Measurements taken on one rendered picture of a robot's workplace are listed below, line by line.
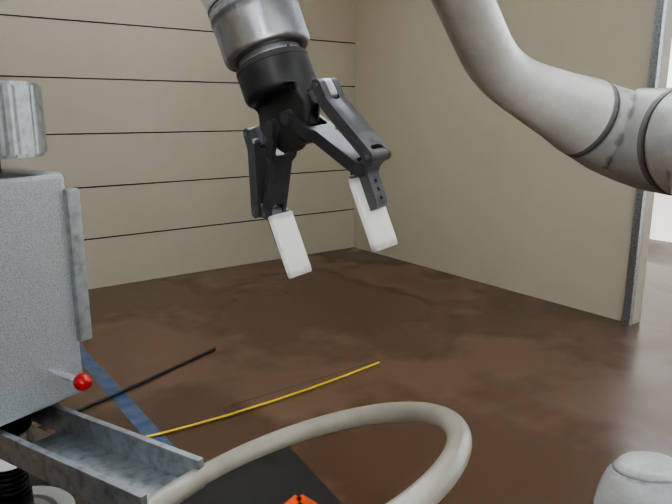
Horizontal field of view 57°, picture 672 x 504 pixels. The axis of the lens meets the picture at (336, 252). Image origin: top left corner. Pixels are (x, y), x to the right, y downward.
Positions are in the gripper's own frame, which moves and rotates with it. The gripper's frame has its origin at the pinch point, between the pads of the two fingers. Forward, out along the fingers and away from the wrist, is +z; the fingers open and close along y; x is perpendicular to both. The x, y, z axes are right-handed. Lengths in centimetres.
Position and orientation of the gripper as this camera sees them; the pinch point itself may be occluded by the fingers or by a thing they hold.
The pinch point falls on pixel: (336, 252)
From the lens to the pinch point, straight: 62.2
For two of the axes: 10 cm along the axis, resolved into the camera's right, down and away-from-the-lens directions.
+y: -6.2, 2.1, 7.6
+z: 3.2, 9.5, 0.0
